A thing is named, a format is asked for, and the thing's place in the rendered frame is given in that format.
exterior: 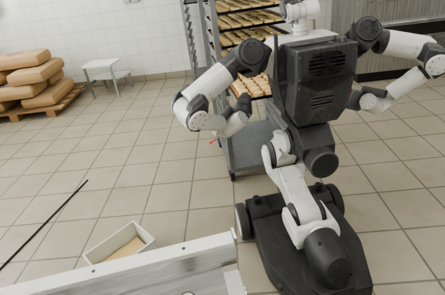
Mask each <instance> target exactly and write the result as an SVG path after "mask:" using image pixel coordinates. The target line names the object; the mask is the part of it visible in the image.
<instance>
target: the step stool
mask: <svg viewBox="0 0 445 295"><path fill-rule="evenodd" d="M119 60H121V59H120V58H110V59H101V60H92V61H90V62H88V63H87V64H85V65H83V66H82V67H81V69H83V71H84V73H85V77H86V79H87V83H88V85H89V88H90V90H91V94H92V96H93V99H96V97H95V94H94V91H93V88H92V83H94V82H95V81H97V80H103V81H104V84H105V88H106V89H107V88H108V86H107V83H106V80H112V79H113V82H114V85H115V89H116V91H117V95H118V98H120V97H121V95H120V93H119V89H118V85H117V83H118V82H119V81H121V80H122V79H123V78H124V77H125V76H127V75H128V77H129V80H130V84H131V87H134V85H133V82H132V78H131V74H130V70H127V71H118V72H114V71H113V68H112V65H113V64H115V63H117V62H118V61H119ZM102 67H109V69H110V72H101V73H100V74H99V75H97V76H95V77H94V78H93V80H92V81H90V79H89V76H88V73H87V70H86V68H102ZM116 79H117V80H116Z"/></svg>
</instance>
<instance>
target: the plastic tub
mask: <svg viewBox="0 0 445 295"><path fill-rule="evenodd" d="M155 249H157V248H156V244H155V238H153V237H152V236H151V235H150V234H149V233H147V232H146V231H145V230H144V229H143V228H141V226H139V224H137V223H136V222H135V221H134V220H133V221H131V222H130V223H129V224H127V225H125V226H124V227H123V228H121V229H120V230H118V231H117V232H116V233H114V234H112V235H111V236H110V237H108V238H106V239H105V240H104V241H102V242H101V243H100V244H98V245H96V246H95V247H94V248H92V249H91V250H89V251H88V252H86V253H85V254H83V255H82V256H83V257H84V259H85V260H86V261H87V263H88V265H89V266H91V265H96V264H99V263H103V262H107V261H111V260H115V259H119V258H123V257H127V256H131V255H136V254H139V253H144V252H147V251H152V250H155Z"/></svg>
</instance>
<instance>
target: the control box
mask: <svg viewBox="0 0 445 295"><path fill-rule="evenodd" d="M223 274H224V279H225V282H226V287H227V290H228V295H247V293H246V289H245V286H244V284H243V282H242V278H241V274H240V271H238V269H236V270H231V271H228V272H224V273H223Z"/></svg>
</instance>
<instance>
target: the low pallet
mask: <svg viewBox="0 0 445 295"><path fill-rule="evenodd" d="M84 87H85V85H82V86H74V88H72V89H71V90H70V91H69V92H68V93H67V94H66V95H65V96H64V97H63V98H62V99H61V100H60V101H59V102H58V103H57V104H55V105H50V106H45V107H35V108H30V109H26V108H24V107H23V106H22V105H21V101H19V102H18V103H16V104H15V105H14V106H12V107H11V108H9V109H8V110H6V111H5V112H0V117H5V116H9V118H10V120H11V122H12V123H14V122H19V121H21V120H22V119H24V118H25V117H26V116H27V115H28V114H30V113H37V112H43V111H45V112H46V114H47V116H48V118H51V117H57V116H58V115H59V114H60V113H61V112H62V111H63V110H64V109H65V108H66V107H67V106H68V105H69V104H70V103H71V102H72V101H73V100H74V99H75V98H76V97H77V96H78V95H79V94H80V93H81V90H82V89H83V88H84Z"/></svg>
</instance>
